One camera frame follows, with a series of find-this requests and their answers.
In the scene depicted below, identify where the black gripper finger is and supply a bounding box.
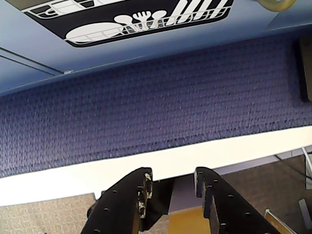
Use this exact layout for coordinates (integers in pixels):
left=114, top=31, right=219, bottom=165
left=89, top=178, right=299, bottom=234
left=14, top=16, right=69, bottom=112
left=194, top=166, right=276, bottom=234
left=80, top=167, right=155, bottom=234

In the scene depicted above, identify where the yellow wooden block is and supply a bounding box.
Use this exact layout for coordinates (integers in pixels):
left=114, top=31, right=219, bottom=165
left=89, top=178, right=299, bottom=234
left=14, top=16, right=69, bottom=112
left=168, top=205, right=208, bottom=234

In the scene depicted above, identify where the blue woven mat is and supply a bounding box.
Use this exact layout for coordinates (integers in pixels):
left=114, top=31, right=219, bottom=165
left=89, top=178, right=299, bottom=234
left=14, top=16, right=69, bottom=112
left=0, top=33, right=312, bottom=178

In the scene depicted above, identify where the dark grey box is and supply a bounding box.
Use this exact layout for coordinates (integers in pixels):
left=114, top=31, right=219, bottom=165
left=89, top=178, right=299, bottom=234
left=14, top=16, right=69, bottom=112
left=294, top=36, right=312, bottom=103

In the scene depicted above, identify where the black dish rack sticker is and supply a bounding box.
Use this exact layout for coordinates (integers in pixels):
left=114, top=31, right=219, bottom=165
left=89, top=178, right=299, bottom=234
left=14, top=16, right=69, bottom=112
left=20, top=0, right=234, bottom=48

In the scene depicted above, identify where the metal bracket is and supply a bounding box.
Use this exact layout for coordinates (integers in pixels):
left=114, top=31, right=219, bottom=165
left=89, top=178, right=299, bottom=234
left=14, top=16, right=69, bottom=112
left=264, top=208, right=304, bottom=234

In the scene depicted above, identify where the white cable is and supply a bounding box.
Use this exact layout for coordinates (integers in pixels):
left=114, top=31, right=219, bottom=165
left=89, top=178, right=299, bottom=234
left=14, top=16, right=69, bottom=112
left=301, top=147, right=312, bottom=178

